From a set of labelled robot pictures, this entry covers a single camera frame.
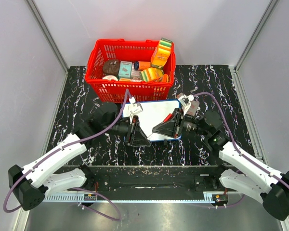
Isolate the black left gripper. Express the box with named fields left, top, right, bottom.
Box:
left=104, top=115, right=151, bottom=146

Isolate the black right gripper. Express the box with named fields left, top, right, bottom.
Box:
left=153, top=108, right=210, bottom=139

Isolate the white whiteboard blue frame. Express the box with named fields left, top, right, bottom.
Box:
left=121, top=99, right=183, bottom=142

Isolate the red capped whiteboard marker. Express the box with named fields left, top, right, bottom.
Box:
left=147, top=114, right=171, bottom=140

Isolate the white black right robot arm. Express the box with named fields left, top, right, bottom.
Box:
left=152, top=108, right=289, bottom=221

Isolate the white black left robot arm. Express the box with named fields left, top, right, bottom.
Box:
left=8, top=103, right=151, bottom=211

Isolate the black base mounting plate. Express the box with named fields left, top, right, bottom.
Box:
left=67, top=166, right=239, bottom=200

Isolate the lying orange sponge box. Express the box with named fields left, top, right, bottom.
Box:
left=140, top=67, right=164, bottom=82

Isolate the red plastic shopping basket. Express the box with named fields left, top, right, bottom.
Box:
left=84, top=39, right=176, bottom=103

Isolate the orange blue can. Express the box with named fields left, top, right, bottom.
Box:
left=133, top=61, right=151, bottom=71

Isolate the white round lid tub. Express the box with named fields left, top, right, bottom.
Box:
left=102, top=75, right=118, bottom=81

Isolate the teal small box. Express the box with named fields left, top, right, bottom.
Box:
left=118, top=61, right=132, bottom=79

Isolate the brown round bread pack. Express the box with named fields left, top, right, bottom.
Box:
left=102, top=59, right=120, bottom=76

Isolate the tall orange sponge box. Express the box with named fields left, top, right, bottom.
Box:
left=151, top=38, right=173, bottom=67

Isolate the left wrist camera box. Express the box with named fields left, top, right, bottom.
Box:
left=128, top=97, right=143, bottom=119

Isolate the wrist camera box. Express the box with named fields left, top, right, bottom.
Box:
left=177, top=93, right=194, bottom=115
left=128, top=97, right=143, bottom=119

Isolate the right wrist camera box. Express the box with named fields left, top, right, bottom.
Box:
left=177, top=93, right=194, bottom=115

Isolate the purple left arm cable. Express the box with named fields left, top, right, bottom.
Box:
left=2, top=89, right=133, bottom=221

